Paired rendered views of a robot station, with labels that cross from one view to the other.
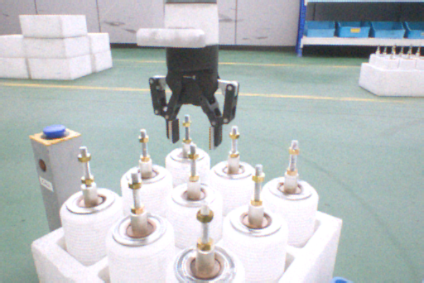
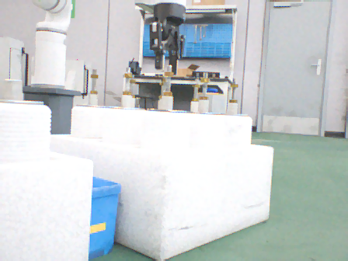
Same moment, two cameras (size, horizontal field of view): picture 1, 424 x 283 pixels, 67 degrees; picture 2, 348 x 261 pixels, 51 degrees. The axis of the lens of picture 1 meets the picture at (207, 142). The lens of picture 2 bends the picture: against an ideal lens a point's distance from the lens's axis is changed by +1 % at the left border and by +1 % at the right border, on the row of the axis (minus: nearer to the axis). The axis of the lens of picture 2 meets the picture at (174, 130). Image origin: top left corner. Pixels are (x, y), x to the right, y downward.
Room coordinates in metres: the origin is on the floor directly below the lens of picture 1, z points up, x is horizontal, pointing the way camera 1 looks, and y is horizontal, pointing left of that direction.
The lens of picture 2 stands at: (0.55, -0.84, 0.25)
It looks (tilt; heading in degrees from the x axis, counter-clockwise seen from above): 3 degrees down; 93
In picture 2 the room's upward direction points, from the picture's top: 3 degrees clockwise
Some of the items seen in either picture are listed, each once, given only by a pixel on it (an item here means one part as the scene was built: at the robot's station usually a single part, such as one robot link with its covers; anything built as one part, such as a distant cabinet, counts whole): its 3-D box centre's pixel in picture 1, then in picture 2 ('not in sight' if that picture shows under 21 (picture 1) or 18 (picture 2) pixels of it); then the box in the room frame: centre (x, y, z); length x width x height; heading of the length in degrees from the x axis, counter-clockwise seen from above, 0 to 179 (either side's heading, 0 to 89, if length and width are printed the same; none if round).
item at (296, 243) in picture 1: (285, 232); (163, 158); (0.49, -0.14, 0.16); 0.10 x 0.10 x 0.18
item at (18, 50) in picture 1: (21, 45); not in sight; (3.19, 1.77, 0.27); 0.39 x 0.39 x 0.18; 81
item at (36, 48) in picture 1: (58, 46); not in sight; (3.10, 1.38, 0.27); 0.39 x 0.39 x 0.18; 80
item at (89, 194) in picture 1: (89, 194); not in sight; (0.45, 0.19, 0.26); 0.02 x 0.02 x 0.03
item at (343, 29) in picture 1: (350, 29); not in sight; (4.73, -1.99, 0.36); 0.50 x 0.38 x 0.21; 170
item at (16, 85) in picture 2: not in sight; (13, 92); (0.31, -0.37, 0.26); 0.02 x 0.02 x 0.03
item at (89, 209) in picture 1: (91, 201); not in sight; (0.45, 0.19, 0.25); 0.08 x 0.08 x 0.01
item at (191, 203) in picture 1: (194, 194); not in sight; (0.47, 0.02, 0.25); 0.08 x 0.08 x 0.01
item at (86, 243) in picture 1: (98, 247); not in sight; (0.45, 0.19, 0.16); 0.10 x 0.10 x 0.18
